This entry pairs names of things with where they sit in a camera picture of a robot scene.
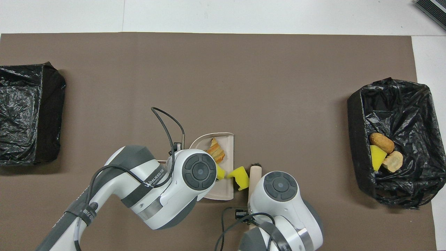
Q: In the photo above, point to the notched yellow sponge piece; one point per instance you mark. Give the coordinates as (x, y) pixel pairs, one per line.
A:
(240, 176)

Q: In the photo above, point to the brown table mat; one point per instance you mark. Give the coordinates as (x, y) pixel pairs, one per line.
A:
(209, 69)

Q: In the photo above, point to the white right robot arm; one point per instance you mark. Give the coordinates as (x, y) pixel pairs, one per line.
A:
(278, 188)

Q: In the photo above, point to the orange croissant with broken end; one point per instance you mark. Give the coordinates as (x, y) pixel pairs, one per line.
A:
(216, 151)

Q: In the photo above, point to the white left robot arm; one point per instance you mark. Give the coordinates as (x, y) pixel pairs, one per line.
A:
(167, 195)

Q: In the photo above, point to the bin wrapped in black bag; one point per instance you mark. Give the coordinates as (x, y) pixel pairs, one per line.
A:
(24, 115)

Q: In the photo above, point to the yellow sponge wedge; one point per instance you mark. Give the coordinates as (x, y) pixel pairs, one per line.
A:
(220, 172)

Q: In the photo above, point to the beige plastic dustpan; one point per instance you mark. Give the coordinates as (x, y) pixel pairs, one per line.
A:
(226, 146)

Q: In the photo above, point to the pale flaky bread piece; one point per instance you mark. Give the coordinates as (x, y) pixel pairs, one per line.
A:
(393, 162)

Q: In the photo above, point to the brown bread roll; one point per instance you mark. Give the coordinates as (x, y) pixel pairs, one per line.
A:
(381, 142)

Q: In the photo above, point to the green and yellow sponge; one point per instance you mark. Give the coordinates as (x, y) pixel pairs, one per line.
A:
(376, 158)

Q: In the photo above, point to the dark grey ribbed device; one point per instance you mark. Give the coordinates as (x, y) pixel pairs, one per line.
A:
(432, 12)

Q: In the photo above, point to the open bin with black bag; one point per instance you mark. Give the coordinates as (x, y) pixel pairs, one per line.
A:
(400, 111)

